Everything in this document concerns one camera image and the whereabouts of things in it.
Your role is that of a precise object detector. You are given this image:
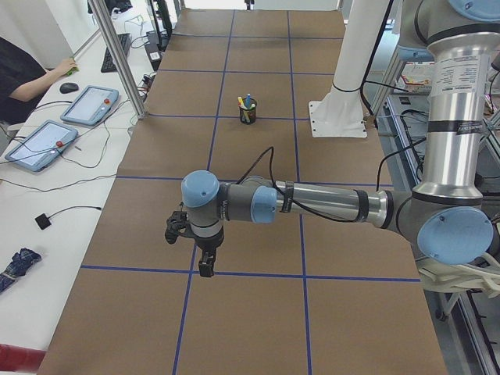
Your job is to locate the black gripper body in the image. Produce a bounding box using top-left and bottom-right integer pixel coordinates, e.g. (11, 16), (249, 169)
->
(195, 232), (224, 254)

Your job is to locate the yellow marker pen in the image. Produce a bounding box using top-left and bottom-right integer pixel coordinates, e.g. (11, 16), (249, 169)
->
(237, 97), (248, 110)

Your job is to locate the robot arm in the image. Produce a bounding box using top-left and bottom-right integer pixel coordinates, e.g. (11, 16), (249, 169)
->
(165, 1), (499, 277)

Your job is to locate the black mesh pen holder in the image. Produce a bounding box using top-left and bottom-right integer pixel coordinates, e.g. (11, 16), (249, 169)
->
(239, 98), (257, 124)

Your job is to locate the brown table mat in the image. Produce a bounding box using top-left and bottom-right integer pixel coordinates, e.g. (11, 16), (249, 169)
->
(40, 10), (446, 374)

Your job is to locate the small black square device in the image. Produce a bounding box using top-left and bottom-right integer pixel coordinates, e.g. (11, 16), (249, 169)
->
(34, 213), (52, 230)

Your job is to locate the far teach pendant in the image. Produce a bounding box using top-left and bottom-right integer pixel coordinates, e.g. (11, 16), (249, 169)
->
(60, 85), (120, 127)

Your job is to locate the teach pendant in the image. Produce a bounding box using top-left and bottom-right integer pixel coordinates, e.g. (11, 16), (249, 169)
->
(60, 85), (120, 127)
(5, 120), (79, 172)

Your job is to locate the blue folded umbrella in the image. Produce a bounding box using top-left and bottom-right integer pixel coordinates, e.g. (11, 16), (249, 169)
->
(1, 248), (42, 293)

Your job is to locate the near teach pendant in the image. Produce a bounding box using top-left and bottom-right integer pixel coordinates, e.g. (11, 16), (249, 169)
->
(5, 120), (79, 172)

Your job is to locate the black keyboard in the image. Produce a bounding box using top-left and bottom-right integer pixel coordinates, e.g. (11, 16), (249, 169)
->
(100, 33), (132, 73)

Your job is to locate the black computer mouse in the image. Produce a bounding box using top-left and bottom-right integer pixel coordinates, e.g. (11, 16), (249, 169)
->
(59, 82), (79, 94)

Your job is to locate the green plastic tool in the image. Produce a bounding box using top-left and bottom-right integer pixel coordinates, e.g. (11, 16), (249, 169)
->
(66, 59), (79, 76)

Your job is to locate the seated person black shirt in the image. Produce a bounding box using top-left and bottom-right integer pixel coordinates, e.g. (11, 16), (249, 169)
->
(1, 37), (78, 124)

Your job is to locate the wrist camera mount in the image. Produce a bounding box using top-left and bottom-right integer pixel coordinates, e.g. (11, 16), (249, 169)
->
(164, 210), (191, 245)

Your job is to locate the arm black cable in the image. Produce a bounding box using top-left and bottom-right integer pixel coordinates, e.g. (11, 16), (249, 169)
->
(237, 145), (384, 223)

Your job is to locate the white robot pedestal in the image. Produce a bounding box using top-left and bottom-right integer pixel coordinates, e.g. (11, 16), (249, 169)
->
(309, 0), (392, 138)

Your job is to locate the aluminium frame post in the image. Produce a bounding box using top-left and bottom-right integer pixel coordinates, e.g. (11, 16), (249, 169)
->
(88, 0), (146, 120)

